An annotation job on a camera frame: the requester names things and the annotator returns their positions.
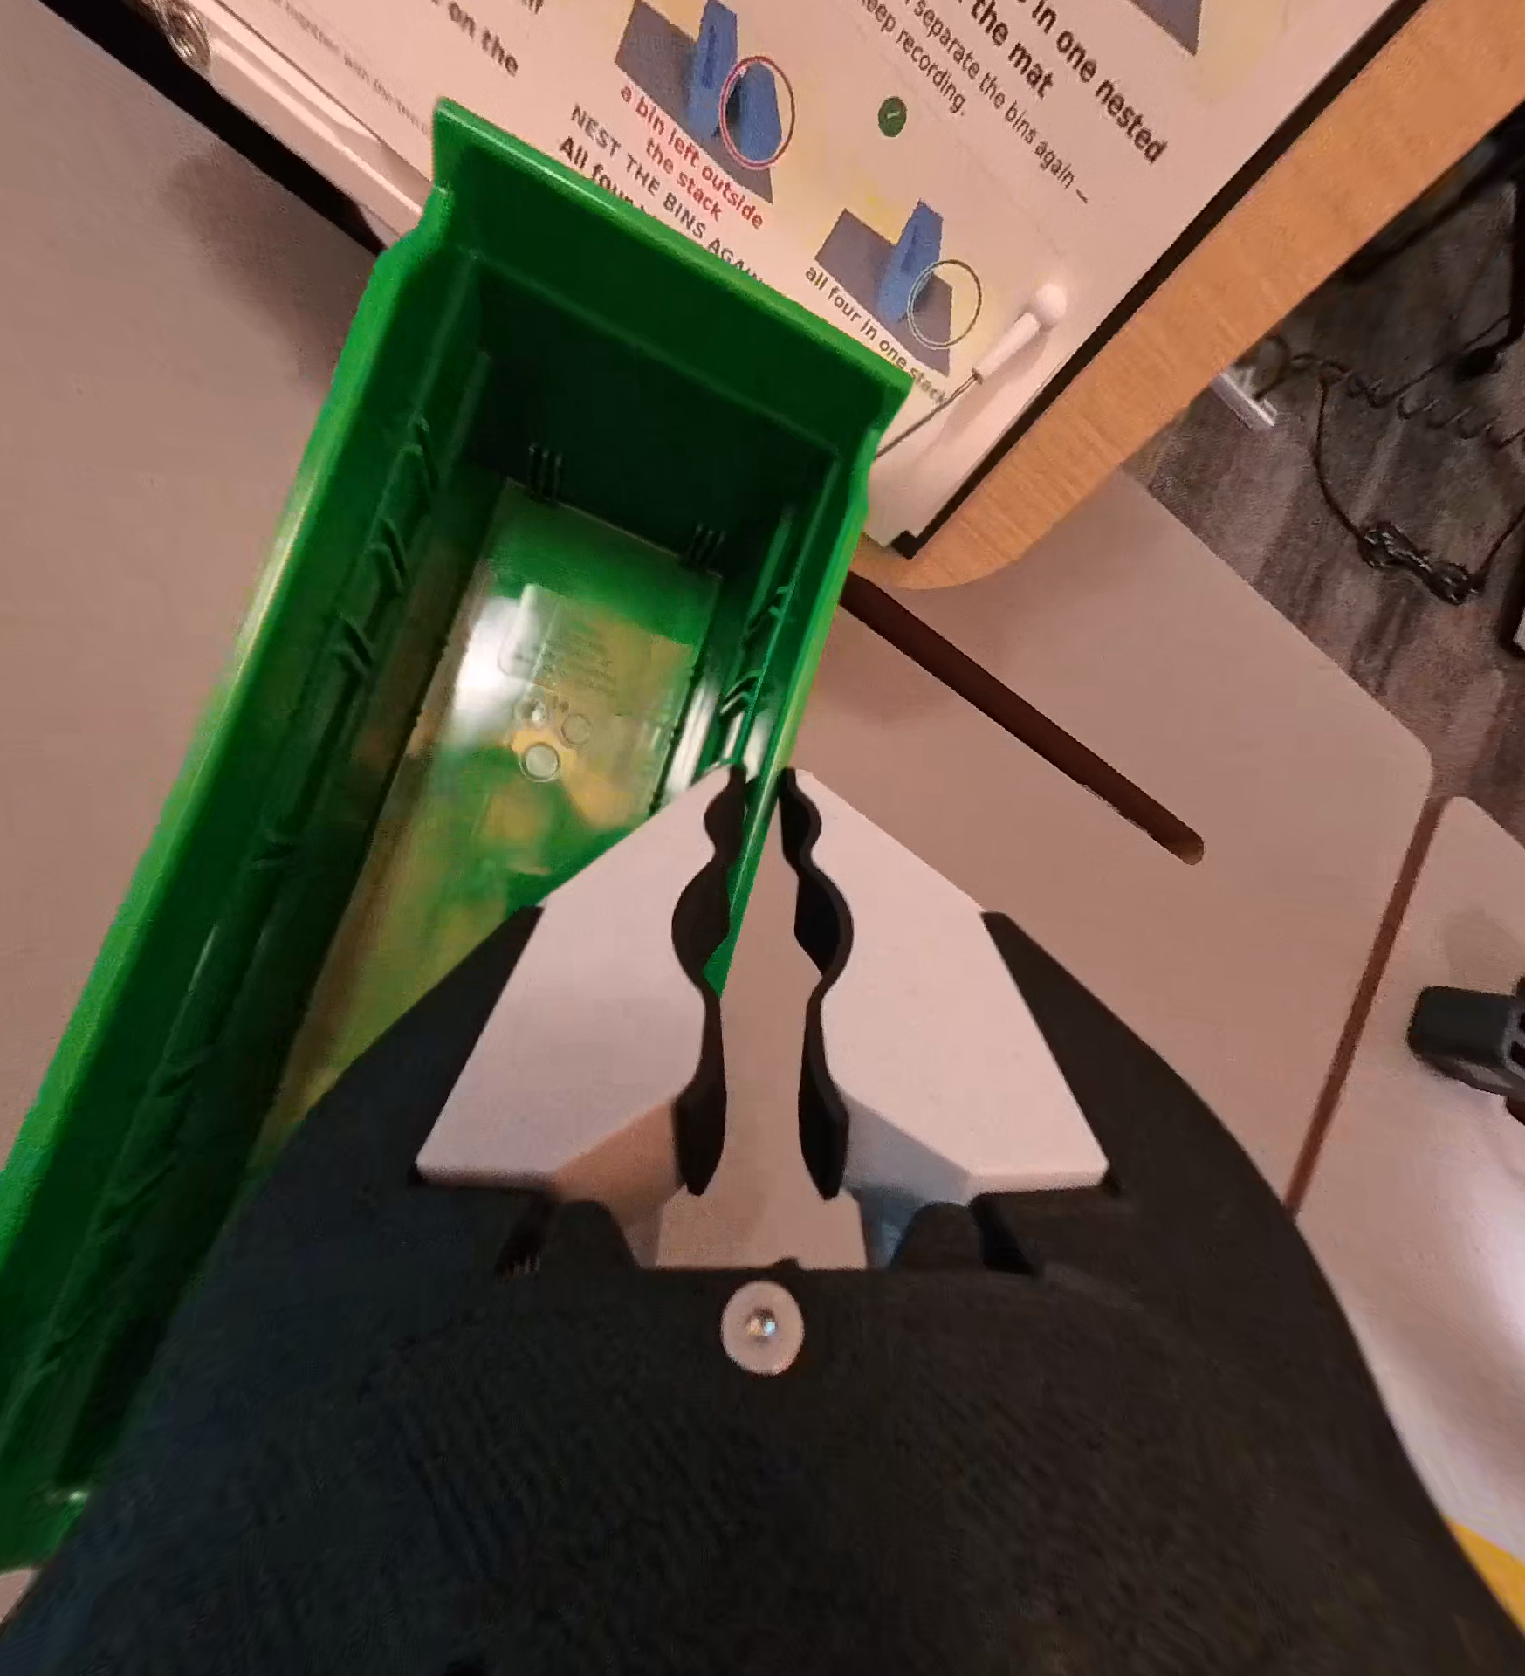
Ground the white poster clip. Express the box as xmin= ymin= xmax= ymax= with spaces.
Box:
xmin=970 ymin=282 xmax=1072 ymax=396

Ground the instruction sheet on board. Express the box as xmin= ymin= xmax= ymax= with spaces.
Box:
xmin=893 ymin=0 xmax=1525 ymax=595

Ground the instruction poster sheet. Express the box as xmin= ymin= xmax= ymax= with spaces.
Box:
xmin=139 ymin=0 xmax=1432 ymax=552

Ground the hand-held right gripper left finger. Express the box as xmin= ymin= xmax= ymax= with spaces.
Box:
xmin=415 ymin=767 xmax=751 ymax=1262

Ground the coiled black cable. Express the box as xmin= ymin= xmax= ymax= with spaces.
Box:
xmin=1286 ymin=347 xmax=1525 ymax=461

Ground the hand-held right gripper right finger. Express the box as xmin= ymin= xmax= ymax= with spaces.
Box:
xmin=775 ymin=768 xmax=1116 ymax=1267

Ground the green plastic bin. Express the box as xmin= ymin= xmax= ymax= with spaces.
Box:
xmin=0 ymin=99 xmax=911 ymax=1592

